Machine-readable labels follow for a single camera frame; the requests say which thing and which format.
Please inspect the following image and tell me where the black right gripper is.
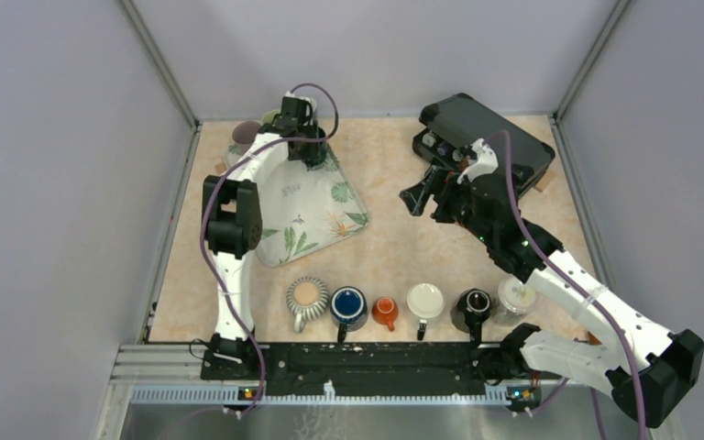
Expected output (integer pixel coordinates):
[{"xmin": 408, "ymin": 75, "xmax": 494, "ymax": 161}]
[{"xmin": 401, "ymin": 165, "xmax": 496, "ymax": 246}]

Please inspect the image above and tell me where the light green mug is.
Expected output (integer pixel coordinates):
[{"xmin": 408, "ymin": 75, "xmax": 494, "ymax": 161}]
[{"xmin": 260, "ymin": 109, "xmax": 281, "ymax": 125}]

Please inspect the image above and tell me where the lilac purple mug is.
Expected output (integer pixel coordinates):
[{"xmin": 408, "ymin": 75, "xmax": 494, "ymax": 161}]
[{"xmin": 231, "ymin": 120, "xmax": 261, "ymax": 155}]

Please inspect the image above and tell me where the white ribbed mug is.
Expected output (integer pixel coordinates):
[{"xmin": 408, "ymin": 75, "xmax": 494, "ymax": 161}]
[{"xmin": 405, "ymin": 282, "xmax": 446, "ymax": 341}]

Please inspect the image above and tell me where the black mug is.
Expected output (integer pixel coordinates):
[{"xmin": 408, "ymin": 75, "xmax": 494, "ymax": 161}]
[{"xmin": 450, "ymin": 288, "xmax": 492, "ymax": 347}]

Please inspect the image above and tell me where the dark green mug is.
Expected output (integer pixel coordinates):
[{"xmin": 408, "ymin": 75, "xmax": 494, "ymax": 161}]
[{"xmin": 302, "ymin": 125, "xmax": 328, "ymax": 171}]

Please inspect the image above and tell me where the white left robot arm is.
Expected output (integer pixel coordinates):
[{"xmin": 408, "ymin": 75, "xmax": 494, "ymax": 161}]
[{"xmin": 201, "ymin": 92, "xmax": 327, "ymax": 379}]

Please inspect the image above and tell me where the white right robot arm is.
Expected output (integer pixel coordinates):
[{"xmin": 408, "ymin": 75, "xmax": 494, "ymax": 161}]
[{"xmin": 399, "ymin": 166, "xmax": 704, "ymax": 428}]

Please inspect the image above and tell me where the small orange mug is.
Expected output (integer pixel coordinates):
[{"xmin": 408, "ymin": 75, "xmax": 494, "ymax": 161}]
[{"xmin": 371, "ymin": 297, "xmax": 399, "ymax": 332}]

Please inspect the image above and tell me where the navy blue mug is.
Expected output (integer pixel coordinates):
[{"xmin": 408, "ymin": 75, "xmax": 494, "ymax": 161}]
[{"xmin": 329, "ymin": 286, "xmax": 369, "ymax": 344}]

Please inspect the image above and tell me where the striped grey white mug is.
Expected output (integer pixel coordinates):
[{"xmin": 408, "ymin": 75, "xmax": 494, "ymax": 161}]
[{"xmin": 285, "ymin": 276, "xmax": 330, "ymax": 334}]

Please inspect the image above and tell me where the black poker chip case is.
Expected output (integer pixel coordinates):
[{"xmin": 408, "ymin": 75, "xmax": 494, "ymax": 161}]
[{"xmin": 412, "ymin": 93, "xmax": 556, "ymax": 197}]

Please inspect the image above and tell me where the white floral tray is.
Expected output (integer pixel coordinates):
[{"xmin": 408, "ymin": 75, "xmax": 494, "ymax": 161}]
[{"xmin": 256, "ymin": 148, "xmax": 369, "ymax": 267}]

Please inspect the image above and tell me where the wooden block behind case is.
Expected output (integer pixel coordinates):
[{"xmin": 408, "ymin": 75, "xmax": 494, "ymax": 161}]
[{"xmin": 533, "ymin": 170, "xmax": 556, "ymax": 193}]

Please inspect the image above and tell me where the clear floral glass jar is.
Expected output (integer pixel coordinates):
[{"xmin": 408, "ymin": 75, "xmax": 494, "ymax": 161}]
[{"xmin": 491, "ymin": 277, "xmax": 540, "ymax": 326}]

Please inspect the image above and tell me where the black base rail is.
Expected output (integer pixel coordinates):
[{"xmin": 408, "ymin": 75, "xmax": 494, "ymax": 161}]
[{"xmin": 200, "ymin": 339, "xmax": 563, "ymax": 399}]

